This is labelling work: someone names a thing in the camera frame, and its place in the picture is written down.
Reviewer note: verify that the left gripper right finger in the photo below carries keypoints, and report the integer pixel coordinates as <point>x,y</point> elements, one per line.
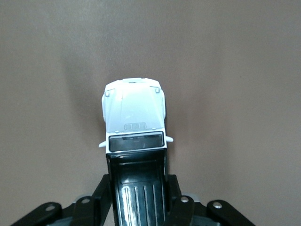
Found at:
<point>178,202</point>

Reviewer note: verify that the white jeep toy black roof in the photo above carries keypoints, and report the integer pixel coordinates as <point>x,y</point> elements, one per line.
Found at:
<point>135,110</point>

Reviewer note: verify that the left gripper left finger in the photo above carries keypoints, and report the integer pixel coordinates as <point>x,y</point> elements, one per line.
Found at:
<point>98,200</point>

